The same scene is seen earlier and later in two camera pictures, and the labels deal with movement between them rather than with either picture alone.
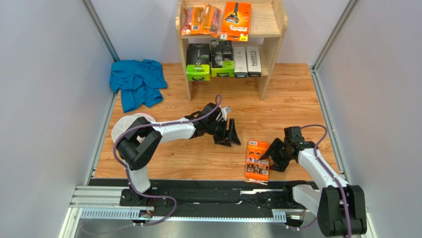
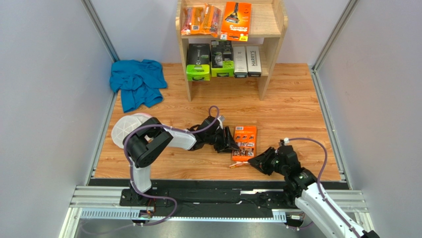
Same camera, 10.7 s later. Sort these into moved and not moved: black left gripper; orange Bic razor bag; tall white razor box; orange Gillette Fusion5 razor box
Moved: black left gripper
Not moved: tall white razor box; orange Bic razor bag; orange Gillette Fusion5 razor box
